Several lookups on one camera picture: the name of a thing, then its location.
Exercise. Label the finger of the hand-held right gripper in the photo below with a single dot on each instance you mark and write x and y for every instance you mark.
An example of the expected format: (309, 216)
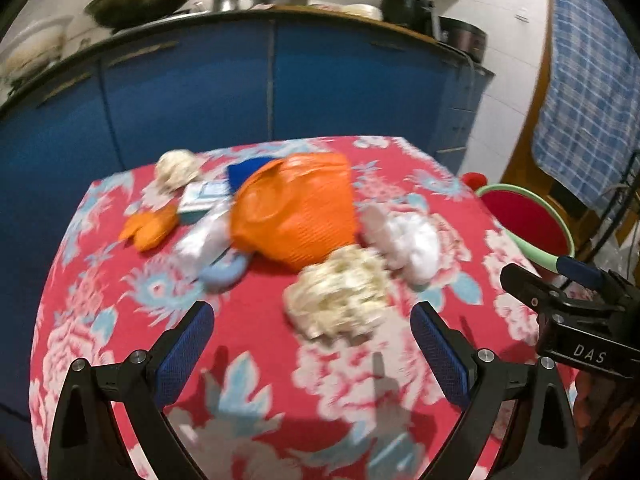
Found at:
(530, 290)
(582, 271)

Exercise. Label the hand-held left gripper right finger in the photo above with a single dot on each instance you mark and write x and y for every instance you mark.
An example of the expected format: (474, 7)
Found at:
(440, 350)

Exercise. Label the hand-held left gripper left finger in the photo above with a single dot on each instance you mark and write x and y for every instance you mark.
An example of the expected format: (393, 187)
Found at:
(187, 350)

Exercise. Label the red basin with green rim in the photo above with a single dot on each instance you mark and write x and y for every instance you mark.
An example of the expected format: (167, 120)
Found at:
(530, 220)

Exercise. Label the cream cloth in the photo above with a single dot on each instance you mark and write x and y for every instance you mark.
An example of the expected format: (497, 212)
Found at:
(175, 170)
(337, 297)

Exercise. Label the blue knitted cloth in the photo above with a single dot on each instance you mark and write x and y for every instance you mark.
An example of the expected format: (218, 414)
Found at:
(247, 172)

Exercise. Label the red floral tablecloth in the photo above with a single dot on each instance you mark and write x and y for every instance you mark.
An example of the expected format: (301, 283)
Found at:
(260, 310)

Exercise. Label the light blue plastic piece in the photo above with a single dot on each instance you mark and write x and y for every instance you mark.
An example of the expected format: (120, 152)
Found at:
(225, 272)

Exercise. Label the clear plastic wrapper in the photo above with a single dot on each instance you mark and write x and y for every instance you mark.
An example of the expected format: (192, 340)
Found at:
(200, 245)

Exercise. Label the white crumpled tissue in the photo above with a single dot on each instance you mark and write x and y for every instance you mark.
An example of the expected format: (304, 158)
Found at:
(407, 240)

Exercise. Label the red plastic stool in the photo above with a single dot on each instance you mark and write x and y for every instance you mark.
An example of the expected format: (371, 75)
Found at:
(473, 180)

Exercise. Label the small white teal box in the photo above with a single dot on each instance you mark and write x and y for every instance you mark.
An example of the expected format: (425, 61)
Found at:
(200, 200)

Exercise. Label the orange mesh bag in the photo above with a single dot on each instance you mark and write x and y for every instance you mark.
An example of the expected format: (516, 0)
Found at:
(300, 210)

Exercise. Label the blue drawer unit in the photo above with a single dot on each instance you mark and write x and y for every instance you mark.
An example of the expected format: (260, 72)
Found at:
(462, 120)

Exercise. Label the blue checked cloth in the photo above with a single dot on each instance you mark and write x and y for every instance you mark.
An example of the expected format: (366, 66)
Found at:
(585, 85)

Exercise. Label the blue kitchen cabinet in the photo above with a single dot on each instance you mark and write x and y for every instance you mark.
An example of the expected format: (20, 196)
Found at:
(200, 100)

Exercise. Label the black rice cooker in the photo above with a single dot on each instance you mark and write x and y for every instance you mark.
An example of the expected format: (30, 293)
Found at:
(465, 37)

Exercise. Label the black air fryer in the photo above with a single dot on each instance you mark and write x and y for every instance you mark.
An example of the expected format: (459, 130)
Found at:
(407, 7)

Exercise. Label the white bag on counter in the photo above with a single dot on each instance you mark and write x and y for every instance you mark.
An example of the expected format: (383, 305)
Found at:
(362, 11)

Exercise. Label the white casserole pot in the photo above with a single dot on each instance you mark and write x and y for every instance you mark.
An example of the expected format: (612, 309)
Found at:
(35, 45)

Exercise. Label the black wok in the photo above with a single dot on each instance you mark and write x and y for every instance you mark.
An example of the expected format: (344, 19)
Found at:
(140, 2)

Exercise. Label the steel kettle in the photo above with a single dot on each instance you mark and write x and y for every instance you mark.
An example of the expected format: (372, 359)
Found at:
(225, 1)

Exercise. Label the steel cooking pot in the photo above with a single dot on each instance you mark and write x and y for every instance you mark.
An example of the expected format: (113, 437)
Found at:
(277, 0)

